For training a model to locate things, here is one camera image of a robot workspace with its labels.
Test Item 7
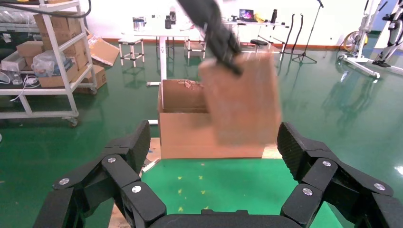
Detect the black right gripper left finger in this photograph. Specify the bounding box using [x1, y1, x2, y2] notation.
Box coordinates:
[33, 120, 167, 228]

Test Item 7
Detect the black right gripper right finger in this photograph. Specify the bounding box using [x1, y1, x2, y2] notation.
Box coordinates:
[277, 122, 403, 228]

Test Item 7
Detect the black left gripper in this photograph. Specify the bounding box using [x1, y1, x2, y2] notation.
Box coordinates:
[177, 0, 244, 77]

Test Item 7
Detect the large open cardboard carton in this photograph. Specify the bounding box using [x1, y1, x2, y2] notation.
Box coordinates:
[157, 79, 264, 160]

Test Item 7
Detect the cardboard box with blue item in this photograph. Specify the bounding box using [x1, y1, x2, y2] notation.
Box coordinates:
[38, 61, 80, 88]

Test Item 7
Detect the flattened cardboard sheet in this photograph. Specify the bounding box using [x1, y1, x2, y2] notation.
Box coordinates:
[88, 36, 121, 67]

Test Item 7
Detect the small brown cardboard box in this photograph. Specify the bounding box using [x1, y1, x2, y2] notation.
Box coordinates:
[16, 41, 45, 60]

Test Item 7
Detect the white flat box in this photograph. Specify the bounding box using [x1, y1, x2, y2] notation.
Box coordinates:
[1, 52, 28, 72]

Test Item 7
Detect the tall taped cardboard box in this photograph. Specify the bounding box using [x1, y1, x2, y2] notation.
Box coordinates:
[34, 12, 88, 57]

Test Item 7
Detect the black round stool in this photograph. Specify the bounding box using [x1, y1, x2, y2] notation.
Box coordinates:
[250, 39, 269, 54]

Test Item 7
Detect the open laptop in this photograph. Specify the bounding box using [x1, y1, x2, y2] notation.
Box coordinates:
[239, 9, 257, 23]

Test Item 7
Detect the long white table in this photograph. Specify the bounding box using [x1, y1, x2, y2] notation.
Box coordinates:
[221, 19, 290, 60]

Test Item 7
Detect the black gooseneck stand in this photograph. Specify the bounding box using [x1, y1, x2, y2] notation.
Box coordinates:
[293, 14, 305, 54]
[281, 13, 297, 54]

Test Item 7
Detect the black microphone stand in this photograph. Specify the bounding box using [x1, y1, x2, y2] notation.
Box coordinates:
[291, 0, 325, 65]

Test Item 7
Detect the green cloth with yellow marks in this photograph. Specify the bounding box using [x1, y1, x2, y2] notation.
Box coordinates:
[141, 158, 344, 228]

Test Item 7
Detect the metal pot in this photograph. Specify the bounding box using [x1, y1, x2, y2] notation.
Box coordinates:
[133, 17, 147, 31]

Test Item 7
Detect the white metal shelf cart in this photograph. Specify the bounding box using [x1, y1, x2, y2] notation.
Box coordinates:
[0, 0, 98, 128]

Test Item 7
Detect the clear plastic bag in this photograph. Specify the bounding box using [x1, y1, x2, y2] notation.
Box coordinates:
[31, 50, 67, 78]

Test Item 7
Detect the black legged machine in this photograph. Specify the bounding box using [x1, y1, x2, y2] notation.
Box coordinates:
[373, 0, 403, 68]

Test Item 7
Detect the white frame stool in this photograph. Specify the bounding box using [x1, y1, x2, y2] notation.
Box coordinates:
[118, 38, 145, 67]
[184, 39, 207, 60]

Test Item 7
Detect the white machine stand frame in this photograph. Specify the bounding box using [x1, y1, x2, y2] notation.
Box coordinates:
[338, 0, 383, 79]

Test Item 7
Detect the white charger cable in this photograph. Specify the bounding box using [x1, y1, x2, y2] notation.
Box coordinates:
[0, 70, 41, 102]

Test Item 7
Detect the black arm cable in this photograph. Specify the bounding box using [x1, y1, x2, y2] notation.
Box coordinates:
[0, 0, 93, 16]

